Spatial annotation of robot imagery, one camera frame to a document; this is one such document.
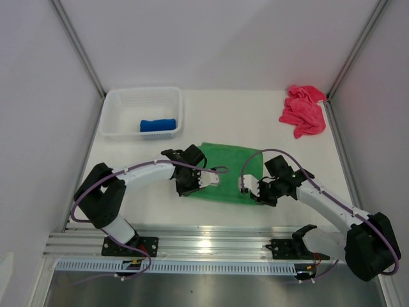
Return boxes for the green towel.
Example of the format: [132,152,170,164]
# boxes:
[190,143,257,205]

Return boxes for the blue towel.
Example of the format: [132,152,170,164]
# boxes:
[139,118,177,132]

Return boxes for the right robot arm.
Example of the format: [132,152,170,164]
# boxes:
[249,155,401,281]

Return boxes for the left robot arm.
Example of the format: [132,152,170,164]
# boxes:
[71,145,208,256]

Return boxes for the pink towel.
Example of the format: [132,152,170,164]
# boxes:
[279,85,327,139]

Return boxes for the white plastic basket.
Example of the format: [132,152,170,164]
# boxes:
[98,86,183,141]

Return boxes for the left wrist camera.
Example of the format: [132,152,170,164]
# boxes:
[198,171,220,189]

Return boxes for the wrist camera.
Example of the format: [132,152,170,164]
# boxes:
[238,175,259,197]
[198,171,220,189]

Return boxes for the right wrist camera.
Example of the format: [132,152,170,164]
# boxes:
[238,175,259,197]

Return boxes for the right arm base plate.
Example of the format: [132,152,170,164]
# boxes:
[265,239,330,260]

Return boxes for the aluminium front rail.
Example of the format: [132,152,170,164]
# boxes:
[42,223,300,262]

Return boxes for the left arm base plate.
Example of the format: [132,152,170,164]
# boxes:
[101,237,159,258]

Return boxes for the aluminium frame rail right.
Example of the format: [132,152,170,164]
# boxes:
[324,102,364,209]

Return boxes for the slotted cable duct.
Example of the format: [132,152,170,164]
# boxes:
[55,259,297,276]

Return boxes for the aluminium frame post left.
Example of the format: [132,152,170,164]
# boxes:
[48,0,107,98]

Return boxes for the aluminium frame post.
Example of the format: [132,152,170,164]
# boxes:
[327,0,392,102]
[48,0,107,98]

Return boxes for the aluminium frame post right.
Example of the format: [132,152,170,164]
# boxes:
[327,0,392,102]

